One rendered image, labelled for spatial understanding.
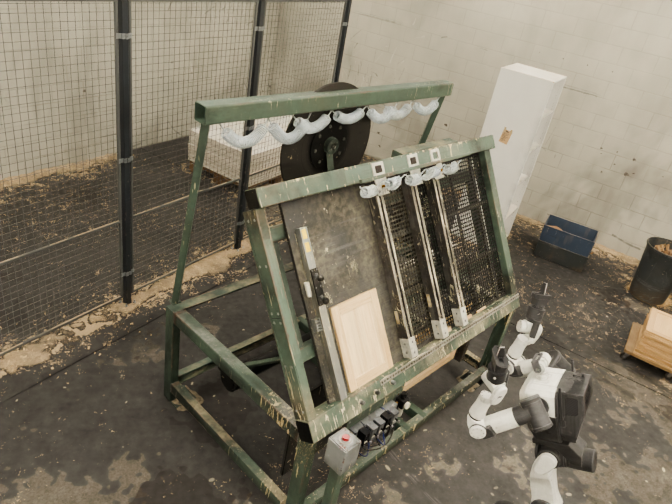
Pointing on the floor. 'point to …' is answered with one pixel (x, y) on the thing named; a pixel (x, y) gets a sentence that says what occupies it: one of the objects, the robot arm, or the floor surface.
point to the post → (332, 487)
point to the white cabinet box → (519, 129)
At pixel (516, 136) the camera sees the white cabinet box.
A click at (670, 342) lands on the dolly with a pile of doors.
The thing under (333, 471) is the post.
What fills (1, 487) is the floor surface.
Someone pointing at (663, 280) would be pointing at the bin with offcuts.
